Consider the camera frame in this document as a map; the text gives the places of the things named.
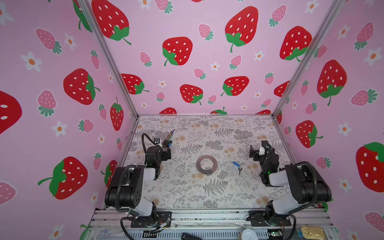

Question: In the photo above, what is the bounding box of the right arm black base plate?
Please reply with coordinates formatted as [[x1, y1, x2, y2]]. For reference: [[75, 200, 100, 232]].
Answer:
[[246, 211, 292, 227]]

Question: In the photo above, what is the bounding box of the gold computer mouse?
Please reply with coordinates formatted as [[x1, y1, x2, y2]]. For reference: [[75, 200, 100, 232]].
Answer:
[[296, 226, 326, 240]]

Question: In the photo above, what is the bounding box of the grey perforated metal ring disc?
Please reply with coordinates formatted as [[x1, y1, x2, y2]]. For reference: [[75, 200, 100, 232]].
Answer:
[[196, 155, 218, 175]]

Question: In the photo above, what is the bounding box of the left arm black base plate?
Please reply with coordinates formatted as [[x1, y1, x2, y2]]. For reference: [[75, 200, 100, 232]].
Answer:
[[131, 211, 172, 228]]

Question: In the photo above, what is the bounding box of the key with blue tag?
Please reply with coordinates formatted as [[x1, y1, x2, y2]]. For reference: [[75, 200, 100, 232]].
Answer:
[[233, 162, 243, 176]]

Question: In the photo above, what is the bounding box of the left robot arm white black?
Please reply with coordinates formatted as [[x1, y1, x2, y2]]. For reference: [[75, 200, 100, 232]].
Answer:
[[105, 146, 172, 220]]

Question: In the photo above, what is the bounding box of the white round puck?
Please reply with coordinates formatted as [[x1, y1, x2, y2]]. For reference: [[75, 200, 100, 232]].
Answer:
[[239, 229, 259, 240]]

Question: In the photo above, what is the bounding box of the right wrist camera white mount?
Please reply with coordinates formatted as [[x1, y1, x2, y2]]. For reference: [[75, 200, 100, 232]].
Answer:
[[259, 141, 267, 156]]

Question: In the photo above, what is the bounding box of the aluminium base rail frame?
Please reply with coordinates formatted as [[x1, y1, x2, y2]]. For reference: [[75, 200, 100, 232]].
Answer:
[[86, 208, 338, 240]]

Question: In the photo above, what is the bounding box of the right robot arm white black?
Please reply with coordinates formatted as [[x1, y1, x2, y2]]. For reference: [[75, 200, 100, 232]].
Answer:
[[249, 141, 332, 221]]

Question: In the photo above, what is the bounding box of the green circuit board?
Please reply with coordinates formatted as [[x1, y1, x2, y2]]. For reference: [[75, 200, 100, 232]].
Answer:
[[268, 230, 284, 240]]

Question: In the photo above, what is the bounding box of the black device at front edge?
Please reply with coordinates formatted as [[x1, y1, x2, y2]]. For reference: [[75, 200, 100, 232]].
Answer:
[[181, 233, 202, 240]]

